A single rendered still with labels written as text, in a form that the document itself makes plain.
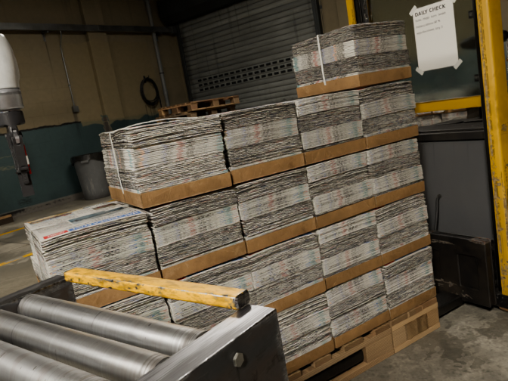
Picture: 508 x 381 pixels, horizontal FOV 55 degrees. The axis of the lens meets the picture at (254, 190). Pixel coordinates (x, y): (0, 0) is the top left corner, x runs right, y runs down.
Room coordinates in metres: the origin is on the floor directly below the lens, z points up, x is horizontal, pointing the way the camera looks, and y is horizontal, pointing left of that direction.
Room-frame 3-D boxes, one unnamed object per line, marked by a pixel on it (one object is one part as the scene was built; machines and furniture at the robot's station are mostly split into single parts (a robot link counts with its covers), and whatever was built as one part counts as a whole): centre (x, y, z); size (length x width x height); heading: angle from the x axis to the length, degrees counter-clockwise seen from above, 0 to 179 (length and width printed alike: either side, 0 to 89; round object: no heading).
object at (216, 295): (0.76, 0.21, 0.81); 0.43 x 0.03 x 0.02; 51
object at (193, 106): (8.46, 0.71, 0.65); 1.33 x 0.94 x 1.30; 145
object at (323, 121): (1.88, -0.22, 0.95); 0.38 x 0.29 x 0.23; 31
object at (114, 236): (1.66, 0.15, 0.42); 1.17 x 0.39 x 0.83; 121
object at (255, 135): (1.73, 0.03, 0.95); 0.38 x 0.29 x 0.23; 30
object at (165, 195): (1.47, 0.23, 0.86); 0.29 x 0.16 x 0.04; 119
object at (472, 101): (2.27, -0.88, 0.92); 0.57 x 0.01 x 0.05; 31
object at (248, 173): (1.73, 0.03, 0.86); 0.38 x 0.29 x 0.04; 30
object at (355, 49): (2.03, -0.47, 0.65); 0.39 x 0.30 x 1.29; 31
